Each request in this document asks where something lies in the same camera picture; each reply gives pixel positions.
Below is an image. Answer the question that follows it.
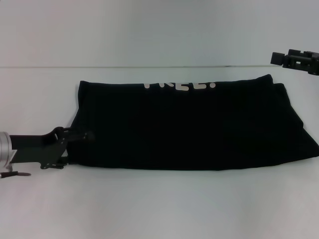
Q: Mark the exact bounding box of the left arm cable with plug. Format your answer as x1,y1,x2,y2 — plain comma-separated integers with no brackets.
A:
0,164,32,179

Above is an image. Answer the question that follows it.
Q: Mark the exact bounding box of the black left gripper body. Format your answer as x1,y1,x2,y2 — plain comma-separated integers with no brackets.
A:
9,126,68,171

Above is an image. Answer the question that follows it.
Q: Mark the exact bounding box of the black t-shirt with white print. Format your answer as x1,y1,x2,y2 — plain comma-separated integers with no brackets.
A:
67,73,319,172

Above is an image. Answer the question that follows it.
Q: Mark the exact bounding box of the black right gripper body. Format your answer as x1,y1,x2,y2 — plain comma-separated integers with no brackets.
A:
283,48,319,76

